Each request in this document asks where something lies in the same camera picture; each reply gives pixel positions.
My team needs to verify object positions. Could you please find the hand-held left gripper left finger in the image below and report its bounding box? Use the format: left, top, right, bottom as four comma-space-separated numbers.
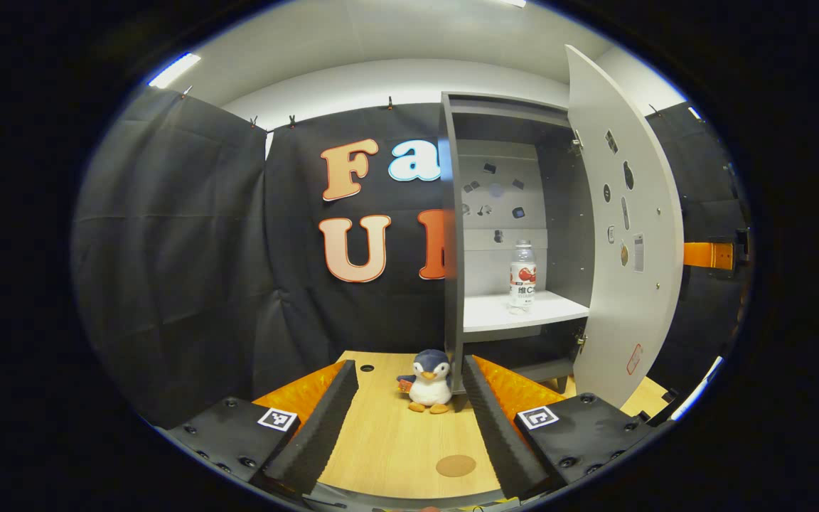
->
156, 359, 359, 500

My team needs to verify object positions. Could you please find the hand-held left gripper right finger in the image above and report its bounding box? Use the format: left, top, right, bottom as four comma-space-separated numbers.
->
461, 354, 666, 501

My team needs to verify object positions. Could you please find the round brown coaster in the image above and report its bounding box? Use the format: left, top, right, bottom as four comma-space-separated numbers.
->
436, 454, 477, 478

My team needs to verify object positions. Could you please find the clear plastic bottle red label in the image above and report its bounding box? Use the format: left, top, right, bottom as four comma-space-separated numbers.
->
508, 240, 538, 315

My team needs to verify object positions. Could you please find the grey cabinet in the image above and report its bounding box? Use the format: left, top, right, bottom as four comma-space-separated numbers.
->
438, 91, 595, 395

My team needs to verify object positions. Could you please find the penguin plush toy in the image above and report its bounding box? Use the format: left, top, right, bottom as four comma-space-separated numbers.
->
397, 348, 453, 415

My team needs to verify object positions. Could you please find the white flat sheet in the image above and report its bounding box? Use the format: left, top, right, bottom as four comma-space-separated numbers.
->
669, 356, 723, 422

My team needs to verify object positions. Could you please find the black backdrop cloth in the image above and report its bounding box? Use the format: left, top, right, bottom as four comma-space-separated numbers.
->
72, 85, 751, 427

